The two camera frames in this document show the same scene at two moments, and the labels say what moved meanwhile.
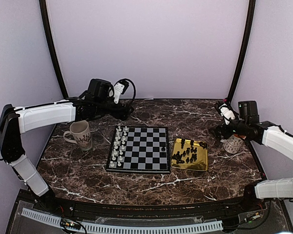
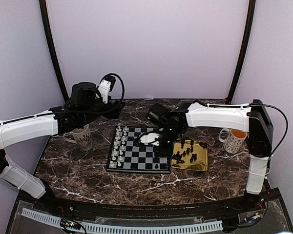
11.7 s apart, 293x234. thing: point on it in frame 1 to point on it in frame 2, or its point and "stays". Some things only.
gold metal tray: (194, 157) stays
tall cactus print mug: (79, 133) stays
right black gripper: (218, 134) to (167, 151)
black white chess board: (139, 149) stays
